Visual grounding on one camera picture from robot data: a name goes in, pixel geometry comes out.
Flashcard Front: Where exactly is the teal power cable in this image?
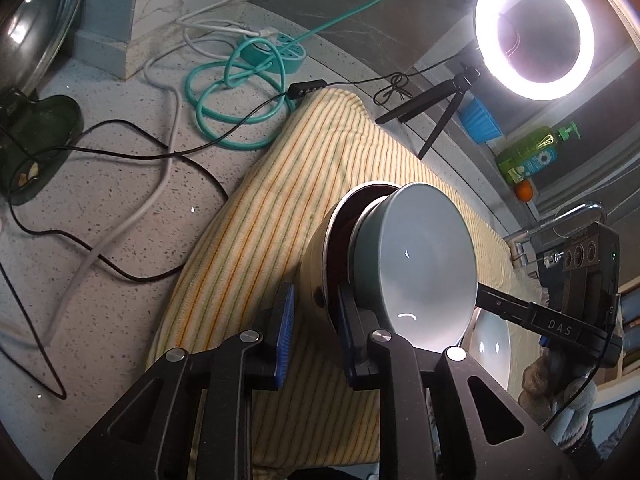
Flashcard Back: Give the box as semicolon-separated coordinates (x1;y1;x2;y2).
186;0;446;151

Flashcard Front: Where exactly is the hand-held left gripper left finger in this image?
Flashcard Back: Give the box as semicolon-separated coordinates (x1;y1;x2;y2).
52;281;296;480

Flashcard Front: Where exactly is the chrome faucet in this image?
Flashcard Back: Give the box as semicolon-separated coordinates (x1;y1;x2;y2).
504;201;608;273

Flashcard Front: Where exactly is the plain white plate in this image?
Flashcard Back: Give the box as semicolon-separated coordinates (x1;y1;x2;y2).
462;307;512;392

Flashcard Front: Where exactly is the light blue ceramic bowl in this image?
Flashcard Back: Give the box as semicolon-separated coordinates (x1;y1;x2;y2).
349;182;478;353

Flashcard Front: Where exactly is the teal power strip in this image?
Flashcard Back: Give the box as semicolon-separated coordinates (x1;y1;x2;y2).
235;30;307;75

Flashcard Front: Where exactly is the person's right hand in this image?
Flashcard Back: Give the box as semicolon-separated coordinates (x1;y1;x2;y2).
517;345;601;431

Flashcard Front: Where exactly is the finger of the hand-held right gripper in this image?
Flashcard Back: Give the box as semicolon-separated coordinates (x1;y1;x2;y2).
475;284;538;330

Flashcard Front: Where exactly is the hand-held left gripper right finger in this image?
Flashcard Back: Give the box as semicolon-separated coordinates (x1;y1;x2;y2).
336;282;583;480

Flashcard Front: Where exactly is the black mini tripod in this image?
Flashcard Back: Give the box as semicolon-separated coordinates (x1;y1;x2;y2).
375;62;483;160

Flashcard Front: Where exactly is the white power cable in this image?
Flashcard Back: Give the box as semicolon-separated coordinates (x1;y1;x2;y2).
0;17;276;356

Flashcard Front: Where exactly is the yellow striped cloth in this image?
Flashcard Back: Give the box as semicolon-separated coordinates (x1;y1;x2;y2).
147;87;543;466

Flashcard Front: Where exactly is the green dish soap bottle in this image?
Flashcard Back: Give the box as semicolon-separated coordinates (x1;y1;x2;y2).
496;121;581;183

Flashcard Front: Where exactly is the large stainless steel bowl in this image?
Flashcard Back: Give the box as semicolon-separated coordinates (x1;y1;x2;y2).
299;182;401;336

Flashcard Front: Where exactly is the stainless steel pot lid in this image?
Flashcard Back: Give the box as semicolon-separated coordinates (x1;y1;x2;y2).
0;0;91;106

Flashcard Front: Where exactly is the black ring light cable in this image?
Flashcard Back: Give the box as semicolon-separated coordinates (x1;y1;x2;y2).
0;55;481;401

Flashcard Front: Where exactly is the dark green dish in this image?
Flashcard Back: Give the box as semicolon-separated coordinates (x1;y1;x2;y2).
0;94;83;206

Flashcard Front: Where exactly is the blue ribbed cup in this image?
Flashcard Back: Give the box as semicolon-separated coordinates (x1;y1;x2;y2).
460;97;502;145

